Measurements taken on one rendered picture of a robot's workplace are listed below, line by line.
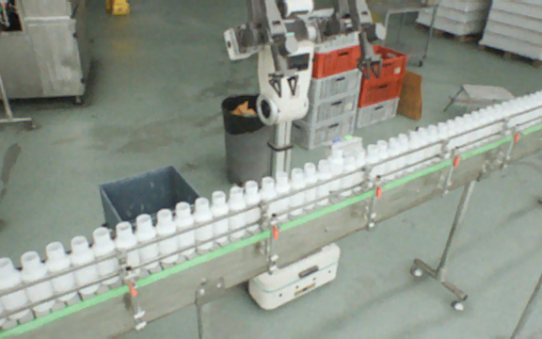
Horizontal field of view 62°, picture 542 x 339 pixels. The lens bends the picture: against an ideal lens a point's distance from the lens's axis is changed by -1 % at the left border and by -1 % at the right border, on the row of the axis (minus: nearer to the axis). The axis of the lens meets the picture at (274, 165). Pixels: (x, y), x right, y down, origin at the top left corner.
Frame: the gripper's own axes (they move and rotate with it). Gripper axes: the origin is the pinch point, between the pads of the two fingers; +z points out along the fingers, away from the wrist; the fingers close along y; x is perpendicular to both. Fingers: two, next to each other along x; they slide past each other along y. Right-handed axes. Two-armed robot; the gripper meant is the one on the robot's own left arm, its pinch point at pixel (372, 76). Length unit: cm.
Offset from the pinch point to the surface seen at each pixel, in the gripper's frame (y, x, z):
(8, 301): -152, -8, 39
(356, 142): -23.8, -6.4, 25.2
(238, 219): -88, -14, 38
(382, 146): -25.1, -20.9, 27.6
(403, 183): -13.0, -17.3, 44.8
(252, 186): -81, -14, 29
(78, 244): -134, -10, 31
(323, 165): -54, -19, 28
